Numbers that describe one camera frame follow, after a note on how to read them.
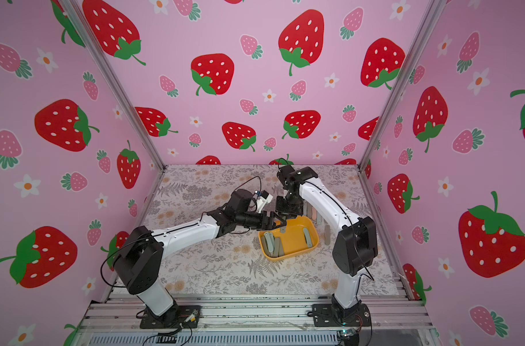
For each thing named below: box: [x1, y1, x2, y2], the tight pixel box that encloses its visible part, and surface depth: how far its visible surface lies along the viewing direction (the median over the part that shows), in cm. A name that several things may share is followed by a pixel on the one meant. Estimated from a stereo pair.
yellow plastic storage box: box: [258, 215, 320, 262], surface depth 93 cm
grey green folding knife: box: [324, 224, 332, 246], surface depth 95 cm
